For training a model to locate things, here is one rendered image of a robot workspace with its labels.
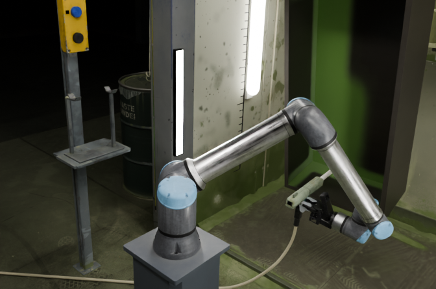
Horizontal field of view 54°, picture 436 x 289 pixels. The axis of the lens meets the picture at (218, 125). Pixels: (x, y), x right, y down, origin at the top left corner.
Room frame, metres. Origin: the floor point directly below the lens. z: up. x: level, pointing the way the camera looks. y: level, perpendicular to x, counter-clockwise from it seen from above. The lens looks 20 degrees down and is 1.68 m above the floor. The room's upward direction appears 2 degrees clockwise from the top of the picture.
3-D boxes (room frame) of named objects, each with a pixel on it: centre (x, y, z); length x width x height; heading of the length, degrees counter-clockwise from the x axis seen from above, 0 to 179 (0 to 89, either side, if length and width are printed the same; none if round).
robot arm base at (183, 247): (1.46, 0.15, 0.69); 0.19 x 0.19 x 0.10
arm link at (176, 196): (1.46, 0.15, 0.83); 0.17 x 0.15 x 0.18; 7
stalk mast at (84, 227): (2.11, 0.75, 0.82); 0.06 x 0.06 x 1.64; 49
